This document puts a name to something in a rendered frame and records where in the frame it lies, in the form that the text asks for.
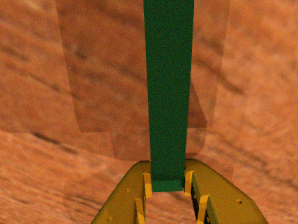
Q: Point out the green rod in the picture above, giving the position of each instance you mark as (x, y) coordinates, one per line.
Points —
(168, 42)

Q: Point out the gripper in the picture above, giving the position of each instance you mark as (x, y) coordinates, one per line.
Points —
(215, 199)

